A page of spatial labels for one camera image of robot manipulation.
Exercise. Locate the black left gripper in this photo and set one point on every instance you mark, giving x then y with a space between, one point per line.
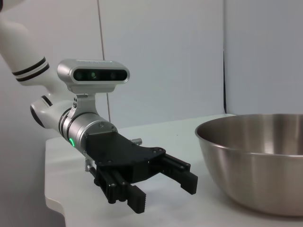
113 151

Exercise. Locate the stainless steel mixing bowl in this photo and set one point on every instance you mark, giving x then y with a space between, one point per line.
255 165

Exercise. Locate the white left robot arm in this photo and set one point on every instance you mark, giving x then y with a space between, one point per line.
16 45

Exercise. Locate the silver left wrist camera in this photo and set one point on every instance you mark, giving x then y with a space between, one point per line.
94 74

